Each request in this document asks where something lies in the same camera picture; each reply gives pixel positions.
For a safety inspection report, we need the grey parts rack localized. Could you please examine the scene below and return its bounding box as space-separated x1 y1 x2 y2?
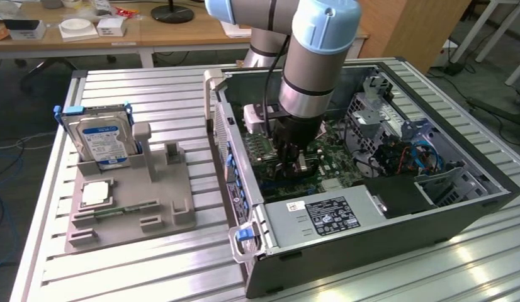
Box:
63 122 198 254

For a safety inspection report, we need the small white labelled box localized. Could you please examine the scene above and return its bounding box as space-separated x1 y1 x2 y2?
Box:
94 16 127 38

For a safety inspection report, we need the white table frame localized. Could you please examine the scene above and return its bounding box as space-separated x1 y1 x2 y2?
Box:
448 0 520 86

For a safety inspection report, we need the wooden cabinet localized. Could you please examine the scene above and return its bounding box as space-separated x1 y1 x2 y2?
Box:
357 0 472 74

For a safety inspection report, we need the black power adapter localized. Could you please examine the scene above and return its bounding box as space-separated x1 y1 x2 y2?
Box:
440 62 466 77

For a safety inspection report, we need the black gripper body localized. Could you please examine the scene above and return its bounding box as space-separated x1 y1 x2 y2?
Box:
269 113 324 148

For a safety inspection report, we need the low metal disk bay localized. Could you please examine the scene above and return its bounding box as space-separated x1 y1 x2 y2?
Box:
412 165 491 209

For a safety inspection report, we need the black and silver pc case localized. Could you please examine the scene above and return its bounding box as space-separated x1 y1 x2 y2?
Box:
201 61 520 299

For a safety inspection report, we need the wooden desk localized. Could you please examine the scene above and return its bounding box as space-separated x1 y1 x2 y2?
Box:
0 0 369 61

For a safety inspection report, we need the black camera cable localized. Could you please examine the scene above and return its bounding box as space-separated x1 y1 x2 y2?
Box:
261 33 292 141

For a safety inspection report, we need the white box with black top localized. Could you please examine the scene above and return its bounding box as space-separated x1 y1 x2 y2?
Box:
2 19 46 42

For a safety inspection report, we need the white round holder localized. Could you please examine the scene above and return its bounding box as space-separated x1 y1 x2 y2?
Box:
57 18 99 43

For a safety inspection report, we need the red wire in case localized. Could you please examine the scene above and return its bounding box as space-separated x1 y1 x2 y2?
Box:
399 143 412 172

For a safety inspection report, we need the black floor stand base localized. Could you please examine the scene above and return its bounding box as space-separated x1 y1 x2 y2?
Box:
464 93 520 118

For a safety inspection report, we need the black chair base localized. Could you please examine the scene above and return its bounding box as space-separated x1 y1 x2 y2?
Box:
17 57 77 94

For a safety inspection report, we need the green motherboard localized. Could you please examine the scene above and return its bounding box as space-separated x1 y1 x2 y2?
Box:
240 124 365 203

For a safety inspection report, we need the green ram stick on rack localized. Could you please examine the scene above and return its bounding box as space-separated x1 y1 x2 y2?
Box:
90 203 149 218

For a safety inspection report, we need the grey power supply unit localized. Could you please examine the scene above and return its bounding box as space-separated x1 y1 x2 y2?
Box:
257 184 388 250

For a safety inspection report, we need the hard disk in blue caddy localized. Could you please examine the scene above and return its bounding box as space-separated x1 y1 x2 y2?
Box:
51 101 134 172

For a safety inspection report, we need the tall metal disk bay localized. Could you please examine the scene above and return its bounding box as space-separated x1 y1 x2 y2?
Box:
344 75 411 149

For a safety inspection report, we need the white paper stack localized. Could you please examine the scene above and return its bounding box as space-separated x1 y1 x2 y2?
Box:
218 21 253 39

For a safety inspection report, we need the black plastic shroud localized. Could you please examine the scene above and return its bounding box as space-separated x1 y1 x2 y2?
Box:
361 174 439 220

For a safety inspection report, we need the black round lamp base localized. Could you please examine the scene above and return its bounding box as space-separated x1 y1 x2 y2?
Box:
149 0 196 25

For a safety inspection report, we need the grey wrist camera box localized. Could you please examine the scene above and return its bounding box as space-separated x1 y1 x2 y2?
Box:
240 103 281 135

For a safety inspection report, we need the black wire bundle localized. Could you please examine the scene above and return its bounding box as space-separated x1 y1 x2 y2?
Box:
372 142 411 177

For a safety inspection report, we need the silver cpu chip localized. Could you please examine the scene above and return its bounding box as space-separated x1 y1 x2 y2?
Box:
79 182 111 207

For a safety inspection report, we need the blue data wire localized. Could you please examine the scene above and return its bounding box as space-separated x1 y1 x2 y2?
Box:
410 137 447 176

